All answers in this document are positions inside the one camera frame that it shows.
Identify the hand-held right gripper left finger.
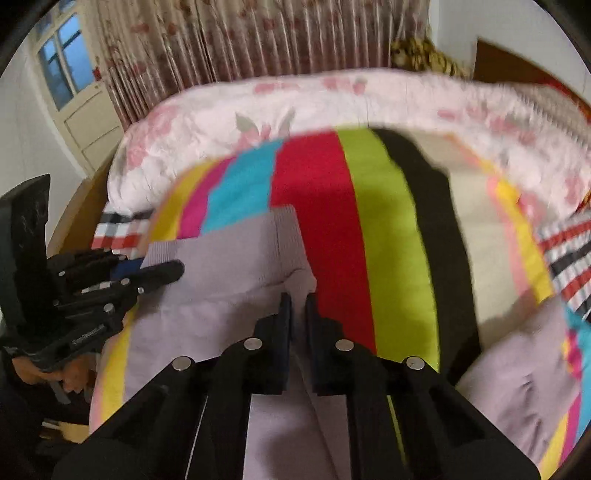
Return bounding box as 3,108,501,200
52,293,294,480

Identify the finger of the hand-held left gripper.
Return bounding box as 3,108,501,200
48,249,145,291
55,260,186,320

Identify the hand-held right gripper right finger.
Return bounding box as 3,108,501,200
305,293,542,480

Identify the lilac knit sweater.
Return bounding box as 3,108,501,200
124,205,583,480

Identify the person's left hand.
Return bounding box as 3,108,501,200
9,351,100,398

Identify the red black plaid sheet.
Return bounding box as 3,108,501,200
92,210,591,321

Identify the colourful striped blanket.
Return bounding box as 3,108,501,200
90,127,591,480

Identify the cream door with window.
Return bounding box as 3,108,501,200
28,4,126,175

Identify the pink floral quilt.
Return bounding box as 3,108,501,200
107,71,591,222

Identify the floral pleated curtain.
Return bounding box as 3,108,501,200
92,0,430,131

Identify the yellow brown floral cushion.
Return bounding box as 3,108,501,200
390,37,472,79

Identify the grey zigzag pillow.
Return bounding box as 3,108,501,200
510,85,591,141

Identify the wooden bed headboard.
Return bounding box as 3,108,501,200
475,39,591,100

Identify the wooden bed frame rail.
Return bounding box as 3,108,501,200
46,152,122,256

